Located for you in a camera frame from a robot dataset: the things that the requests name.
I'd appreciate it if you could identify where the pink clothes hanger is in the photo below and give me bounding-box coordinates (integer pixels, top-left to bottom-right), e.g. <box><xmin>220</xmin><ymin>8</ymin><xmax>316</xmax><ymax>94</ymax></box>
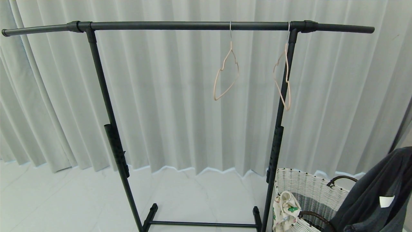
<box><xmin>273</xmin><ymin>22</ymin><xmax>292</xmax><ymax>112</ymax></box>
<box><xmin>213</xmin><ymin>22</ymin><xmax>240</xmax><ymax>101</ymax></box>

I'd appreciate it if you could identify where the cream printed garment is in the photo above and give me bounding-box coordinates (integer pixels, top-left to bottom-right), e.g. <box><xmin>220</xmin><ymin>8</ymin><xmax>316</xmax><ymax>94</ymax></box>
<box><xmin>272</xmin><ymin>190</ymin><xmax>302</xmax><ymax>232</ymax></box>

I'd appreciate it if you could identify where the dark grey long-sleeved shirt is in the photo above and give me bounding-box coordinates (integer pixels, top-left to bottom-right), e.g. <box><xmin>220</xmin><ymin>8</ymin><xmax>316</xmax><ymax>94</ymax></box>
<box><xmin>324</xmin><ymin>147</ymin><xmax>412</xmax><ymax>232</ymax></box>

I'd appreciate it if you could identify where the black clothes rack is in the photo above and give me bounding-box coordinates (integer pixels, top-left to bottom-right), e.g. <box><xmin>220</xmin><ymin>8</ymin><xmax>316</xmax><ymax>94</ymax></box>
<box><xmin>1</xmin><ymin>20</ymin><xmax>375</xmax><ymax>232</ymax></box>

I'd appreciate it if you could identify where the white laundry basket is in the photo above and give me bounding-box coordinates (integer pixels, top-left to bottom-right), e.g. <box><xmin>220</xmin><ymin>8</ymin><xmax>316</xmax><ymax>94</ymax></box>
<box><xmin>272</xmin><ymin>168</ymin><xmax>360</xmax><ymax>232</ymax></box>

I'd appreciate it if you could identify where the white curtain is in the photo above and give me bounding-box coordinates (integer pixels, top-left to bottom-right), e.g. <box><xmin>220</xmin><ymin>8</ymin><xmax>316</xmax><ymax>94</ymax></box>
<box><xmin>0</xmin><ymin>0</ymin><xmax>412</xmax><ymax>178</ymax></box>

